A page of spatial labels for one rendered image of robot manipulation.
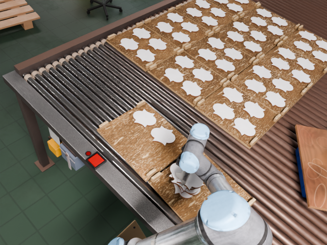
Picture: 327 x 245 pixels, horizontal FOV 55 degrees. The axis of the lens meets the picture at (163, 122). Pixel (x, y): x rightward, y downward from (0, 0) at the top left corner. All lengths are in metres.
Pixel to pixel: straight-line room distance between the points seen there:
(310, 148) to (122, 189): 1.00
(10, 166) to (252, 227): 2.27
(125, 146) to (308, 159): 0.95
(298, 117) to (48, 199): 1.88
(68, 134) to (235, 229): 1.15
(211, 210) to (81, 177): 1.91
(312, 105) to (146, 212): 1.34
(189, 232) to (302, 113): 1.44
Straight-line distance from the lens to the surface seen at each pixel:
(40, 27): 4.18
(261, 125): 1.95
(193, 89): 2.00
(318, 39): 2.92
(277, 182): 1.78
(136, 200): 1.54
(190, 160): 1.16
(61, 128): 1.79
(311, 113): 2.21
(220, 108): 1.93
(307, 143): 1.85
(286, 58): 2.53
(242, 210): 0.84
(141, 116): 1.78
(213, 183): 1.18
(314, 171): 1.75
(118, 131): 1.72
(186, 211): 1.52
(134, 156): 1.63
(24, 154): 2.87
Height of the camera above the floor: 2.30
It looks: 50 degrees down
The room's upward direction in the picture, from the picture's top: 10 degrees clockwise
